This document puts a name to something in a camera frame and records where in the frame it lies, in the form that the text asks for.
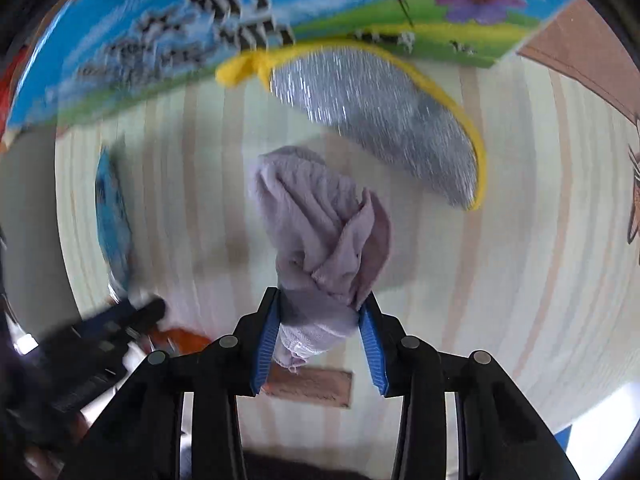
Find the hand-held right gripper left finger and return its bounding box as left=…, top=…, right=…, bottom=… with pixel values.
left=59, top=287, right=282, bottom=480

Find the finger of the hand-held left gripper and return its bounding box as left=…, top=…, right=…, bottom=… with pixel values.
left=35, top=298, right=168, bottom=411

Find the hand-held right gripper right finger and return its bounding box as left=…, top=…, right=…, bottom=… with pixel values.
left=357, top=294, right=575, bottom=480

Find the lilac towel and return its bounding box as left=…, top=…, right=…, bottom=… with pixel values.
left=248, top=146, right=394, bottom=374

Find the brown rectangular sponge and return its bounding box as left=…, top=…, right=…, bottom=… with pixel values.
left=262, top=366, right=354, bottom=409

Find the orange cloth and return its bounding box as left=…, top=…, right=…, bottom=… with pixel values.
left=148, top=328, right=214, bottom=357

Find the blue flat packet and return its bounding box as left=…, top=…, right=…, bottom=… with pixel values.
left=95, top=146, right=135, bottom=297

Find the silver yellow-trimmed oven mitt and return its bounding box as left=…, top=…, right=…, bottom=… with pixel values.
left=216, top=40, right=487, bottom=212

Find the blue printed carton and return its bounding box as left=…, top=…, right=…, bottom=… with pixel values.
left=4, top=0, right=581, bottom=136

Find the brown cardboard box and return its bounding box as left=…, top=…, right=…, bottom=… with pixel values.
left=516, top=0, right=640, bottom=126

